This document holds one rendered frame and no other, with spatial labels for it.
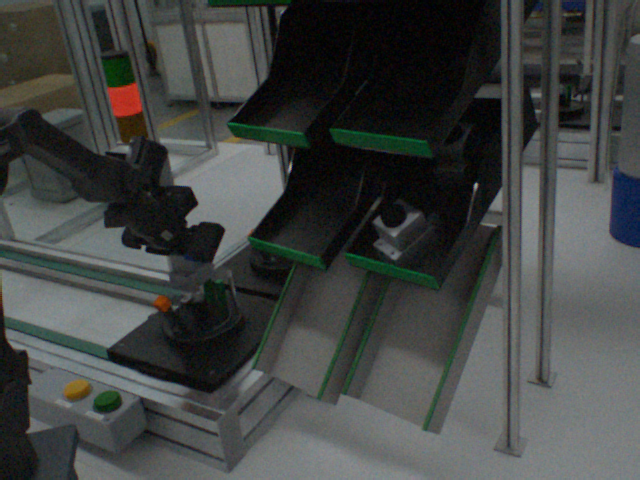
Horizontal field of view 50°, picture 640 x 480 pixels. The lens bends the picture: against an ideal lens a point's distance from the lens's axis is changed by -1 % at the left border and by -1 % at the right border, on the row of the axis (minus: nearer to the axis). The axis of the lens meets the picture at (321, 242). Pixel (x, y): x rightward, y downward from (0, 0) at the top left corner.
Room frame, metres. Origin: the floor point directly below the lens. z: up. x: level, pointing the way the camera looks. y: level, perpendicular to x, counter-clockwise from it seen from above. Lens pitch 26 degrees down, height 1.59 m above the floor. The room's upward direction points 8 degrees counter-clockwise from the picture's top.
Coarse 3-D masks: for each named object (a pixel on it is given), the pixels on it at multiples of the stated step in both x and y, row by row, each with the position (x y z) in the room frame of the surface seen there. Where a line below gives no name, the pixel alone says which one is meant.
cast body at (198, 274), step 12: (180, 252) 1.00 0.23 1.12; (180, 264) 1.00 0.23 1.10; (192, 264) 0.99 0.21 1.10; (204, 264) 1.02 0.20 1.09; (168, 276) 1.00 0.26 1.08; (180, 276) 0.99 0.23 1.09; (192, 276) 0.99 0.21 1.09; (204, 276) 1.01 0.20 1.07; (180, 288) 0.99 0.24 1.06; (192, 288) 0.98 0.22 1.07
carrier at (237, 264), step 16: (240, 256) 1.27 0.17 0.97; (256, 256) 1.23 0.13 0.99; (272, 256) 1.21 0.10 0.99; (224, 272) 1.21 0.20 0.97; (240, 272) 1.20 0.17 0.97; (256, 272) 1.19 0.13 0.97; (272, 272) 1.16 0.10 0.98; (288, 272) 1.16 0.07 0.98; (224, 288) 1.16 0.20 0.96; (240, 288) 1.14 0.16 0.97; (256, 288) 1.13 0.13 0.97; (272, 288) 1.12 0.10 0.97
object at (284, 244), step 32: (320, 160) 0.95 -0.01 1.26; (352, 160) 0.93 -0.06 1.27; (384, 160) 0.86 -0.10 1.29; (288, 192) 0.90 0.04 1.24; (320, 192) 0.89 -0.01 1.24; (352, 192) 0.87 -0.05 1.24; (288, 224) 0.86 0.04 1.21; (320, 224) 0.84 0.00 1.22; (352, 224) 0.80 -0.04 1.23; (288, 256) 0.80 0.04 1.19; (320, 256) 0.75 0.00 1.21
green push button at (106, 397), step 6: (102, 396) 0.85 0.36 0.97; (108, 396) 0.85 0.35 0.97; (114, 396) 0.85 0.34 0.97; (120, 396) 0.85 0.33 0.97; (96, 402) 0.84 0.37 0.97; (102, 402) 0.84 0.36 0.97; (108, 402) 0.83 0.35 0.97; (114, 402) 0.84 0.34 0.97; (120, 402) 0.84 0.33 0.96; (96, 408) 0.83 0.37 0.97; (102, 408) 0.83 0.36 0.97; (108, 408) 0.83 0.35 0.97; (114, 408) 0.83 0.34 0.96
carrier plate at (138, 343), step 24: (264, 312) 1.04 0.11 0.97; (144, 336) 1.01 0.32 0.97; (240, 336) 0.97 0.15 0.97; (120, 360) 0.97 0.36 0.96; (144, 360) 0.94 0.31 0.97; (168, 360) 0.93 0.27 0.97; (192, 360) 0.92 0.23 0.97; (216, 360) 0.91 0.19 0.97; (240, 360) 0.90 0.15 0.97; (192, 384) 0.88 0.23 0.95; (216, 384) 0.85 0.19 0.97
